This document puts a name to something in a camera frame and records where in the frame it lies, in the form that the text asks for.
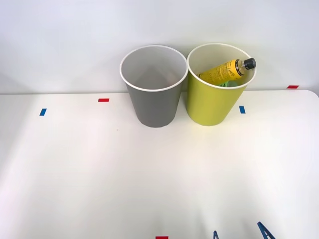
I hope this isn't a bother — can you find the grey plastic waste bin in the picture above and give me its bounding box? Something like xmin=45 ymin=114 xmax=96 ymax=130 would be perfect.
xmin=119 ymin=44 xmax=189 ymax=128

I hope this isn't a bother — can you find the yellow-green plastic waste bin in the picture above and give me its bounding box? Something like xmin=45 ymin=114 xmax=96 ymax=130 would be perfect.
xmin=186 ymin=43 xmax=257 ymax=126

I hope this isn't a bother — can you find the green plastic bottle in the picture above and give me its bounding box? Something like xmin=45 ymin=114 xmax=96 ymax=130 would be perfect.
xmin=219 ymin=80 xmax=240 ymax=88

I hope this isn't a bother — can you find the yellow label bottle black cap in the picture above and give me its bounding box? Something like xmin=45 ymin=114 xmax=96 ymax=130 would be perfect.
xmin=196 ymin=57 xmax=257 ymax=84

